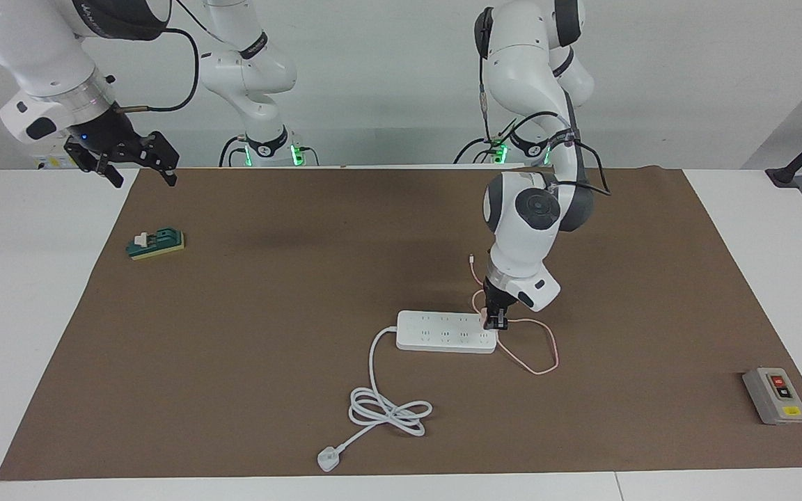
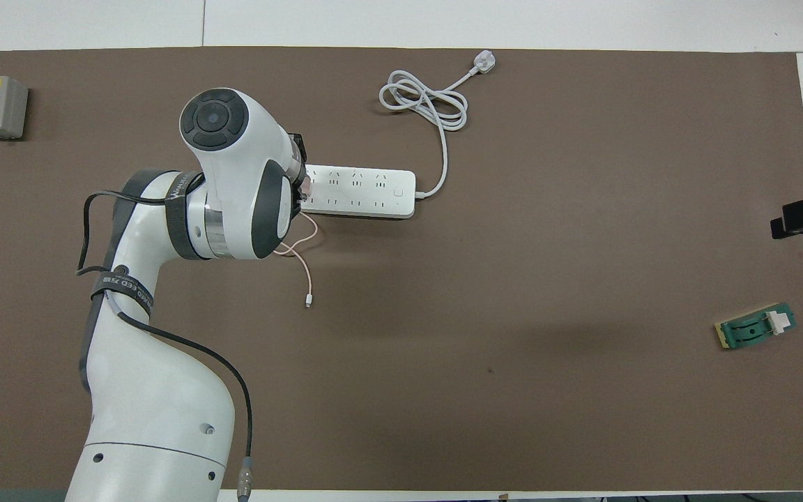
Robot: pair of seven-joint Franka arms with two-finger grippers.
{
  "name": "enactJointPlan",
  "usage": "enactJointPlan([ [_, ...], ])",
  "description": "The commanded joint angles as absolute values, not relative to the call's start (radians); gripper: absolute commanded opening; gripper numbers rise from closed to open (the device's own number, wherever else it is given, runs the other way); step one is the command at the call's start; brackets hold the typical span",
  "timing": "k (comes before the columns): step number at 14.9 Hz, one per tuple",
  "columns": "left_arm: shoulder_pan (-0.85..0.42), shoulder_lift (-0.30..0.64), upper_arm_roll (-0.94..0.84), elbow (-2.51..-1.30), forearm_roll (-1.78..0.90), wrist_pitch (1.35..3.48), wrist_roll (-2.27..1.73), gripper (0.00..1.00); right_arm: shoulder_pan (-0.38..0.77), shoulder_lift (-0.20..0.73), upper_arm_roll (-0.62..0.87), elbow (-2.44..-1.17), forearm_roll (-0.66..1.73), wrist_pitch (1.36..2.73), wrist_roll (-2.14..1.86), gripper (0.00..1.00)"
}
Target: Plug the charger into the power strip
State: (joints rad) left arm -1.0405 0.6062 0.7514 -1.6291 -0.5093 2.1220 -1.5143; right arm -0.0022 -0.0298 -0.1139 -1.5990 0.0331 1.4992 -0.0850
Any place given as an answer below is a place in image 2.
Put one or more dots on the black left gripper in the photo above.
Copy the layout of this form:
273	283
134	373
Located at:
299	150

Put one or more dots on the pink charger block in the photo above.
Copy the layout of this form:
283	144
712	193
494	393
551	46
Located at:
308	188

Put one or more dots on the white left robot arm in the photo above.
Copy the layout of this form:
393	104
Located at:
150	390

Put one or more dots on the white power strip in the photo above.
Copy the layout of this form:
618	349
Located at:
366	192

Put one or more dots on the brown table mat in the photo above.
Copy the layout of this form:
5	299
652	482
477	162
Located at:
513	418

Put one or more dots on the green knife switch block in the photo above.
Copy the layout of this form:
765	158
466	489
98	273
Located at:
750	329

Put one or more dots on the grey on-off switch box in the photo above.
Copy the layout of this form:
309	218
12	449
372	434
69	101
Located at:
1	104

